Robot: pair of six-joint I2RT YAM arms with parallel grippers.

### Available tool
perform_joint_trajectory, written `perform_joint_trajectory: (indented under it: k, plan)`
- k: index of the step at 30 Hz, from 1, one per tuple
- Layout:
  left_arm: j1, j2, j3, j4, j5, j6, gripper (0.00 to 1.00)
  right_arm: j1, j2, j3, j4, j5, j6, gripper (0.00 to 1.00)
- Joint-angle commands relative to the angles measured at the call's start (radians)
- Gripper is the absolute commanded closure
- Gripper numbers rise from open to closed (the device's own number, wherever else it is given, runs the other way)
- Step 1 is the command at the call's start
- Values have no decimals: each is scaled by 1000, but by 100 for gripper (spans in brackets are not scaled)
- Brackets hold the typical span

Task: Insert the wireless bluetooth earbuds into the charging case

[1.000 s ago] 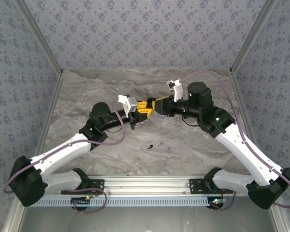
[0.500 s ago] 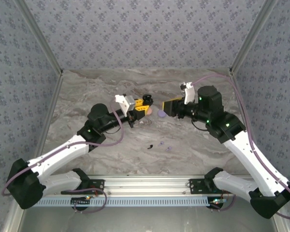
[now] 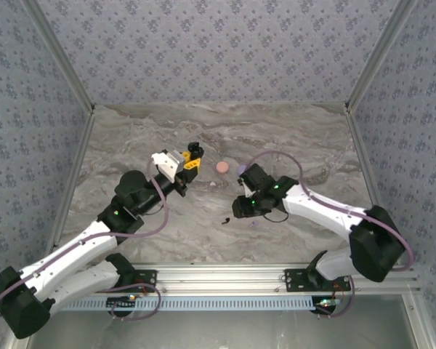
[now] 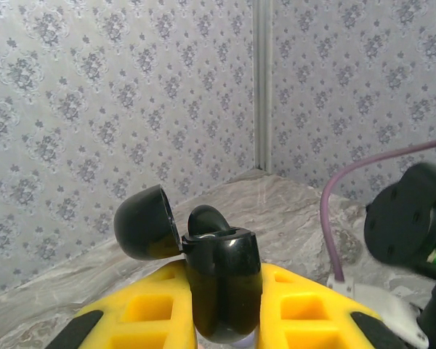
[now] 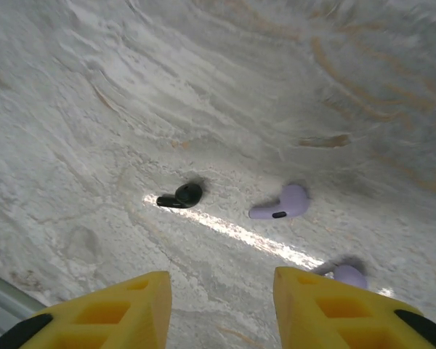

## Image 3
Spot black earbud charging case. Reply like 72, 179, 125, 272
187, 141, 205, 159

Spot black controller board with LED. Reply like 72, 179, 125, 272
313, 296, 344, 316
106, 296, 138, 317

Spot right thin black wire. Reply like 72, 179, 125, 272
262, 209, 290, 223

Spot aluminium side rail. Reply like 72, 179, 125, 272
346, 107, 436, 349
1, 108, 96, 349

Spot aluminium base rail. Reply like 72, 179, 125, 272
90, 262, 421, 295

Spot slotted pale cable duct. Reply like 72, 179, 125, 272
52, 294, 318, 312

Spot aluminium corner post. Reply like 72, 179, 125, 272
20, 0, 96, 114
344, 0, 421, 112

